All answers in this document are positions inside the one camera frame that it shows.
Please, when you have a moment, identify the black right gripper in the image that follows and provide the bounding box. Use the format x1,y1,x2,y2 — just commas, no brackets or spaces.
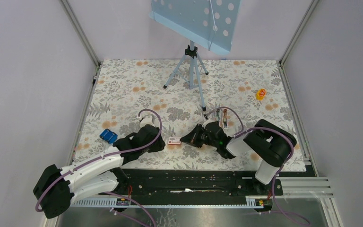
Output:
180,123,219,148

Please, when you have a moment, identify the pink mini stapler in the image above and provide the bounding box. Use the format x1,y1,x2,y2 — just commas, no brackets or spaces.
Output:
222,108,228,129

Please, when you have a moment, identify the red white staple box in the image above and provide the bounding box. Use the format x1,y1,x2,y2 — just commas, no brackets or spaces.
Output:
167,137,182,145

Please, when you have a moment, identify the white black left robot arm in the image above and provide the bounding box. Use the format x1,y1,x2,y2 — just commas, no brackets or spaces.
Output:
33,124,165,218

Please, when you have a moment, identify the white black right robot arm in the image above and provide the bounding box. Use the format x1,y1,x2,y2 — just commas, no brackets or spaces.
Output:
180,119,297,195

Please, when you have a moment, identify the blue small box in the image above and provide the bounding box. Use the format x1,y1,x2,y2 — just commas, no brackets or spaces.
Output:
99,129,118,144

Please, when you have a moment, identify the floral patterned table mat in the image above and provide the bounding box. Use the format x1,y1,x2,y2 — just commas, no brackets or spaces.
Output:
73,60,297,162

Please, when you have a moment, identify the yellow red small toy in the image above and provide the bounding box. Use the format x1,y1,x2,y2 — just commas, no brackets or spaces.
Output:
256,88,267,101

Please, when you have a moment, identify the blue music stand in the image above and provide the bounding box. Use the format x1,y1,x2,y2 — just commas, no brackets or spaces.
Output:
149,0,241,111

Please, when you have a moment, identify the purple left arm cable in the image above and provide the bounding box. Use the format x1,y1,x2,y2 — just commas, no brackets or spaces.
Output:
35,109,164,227

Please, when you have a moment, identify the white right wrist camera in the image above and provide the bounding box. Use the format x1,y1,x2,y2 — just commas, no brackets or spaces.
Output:
202,119,213,128

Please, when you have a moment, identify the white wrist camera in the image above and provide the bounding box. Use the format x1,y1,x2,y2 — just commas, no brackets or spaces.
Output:
202,119,213,128
139,114,157,128

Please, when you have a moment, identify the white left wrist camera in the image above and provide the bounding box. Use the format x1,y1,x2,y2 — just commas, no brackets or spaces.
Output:
139,114,157,128

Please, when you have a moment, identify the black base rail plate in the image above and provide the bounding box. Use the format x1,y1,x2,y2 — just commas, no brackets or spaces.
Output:
112,168,284,200

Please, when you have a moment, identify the grey cable duct strip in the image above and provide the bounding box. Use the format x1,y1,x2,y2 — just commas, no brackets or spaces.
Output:
71,194,272,209

